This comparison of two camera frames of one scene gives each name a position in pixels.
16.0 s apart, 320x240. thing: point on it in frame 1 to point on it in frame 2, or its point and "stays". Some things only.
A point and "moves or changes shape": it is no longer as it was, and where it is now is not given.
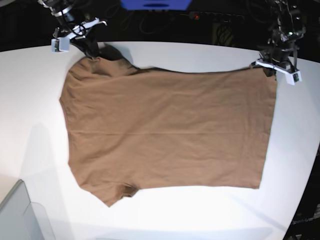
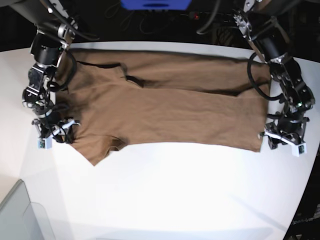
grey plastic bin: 22,219 stays
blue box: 155,5 stays
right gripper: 283,58 to 292,129
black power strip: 216,17 stays
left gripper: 89,46 to 61,131
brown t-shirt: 128,127 moves or changes shape
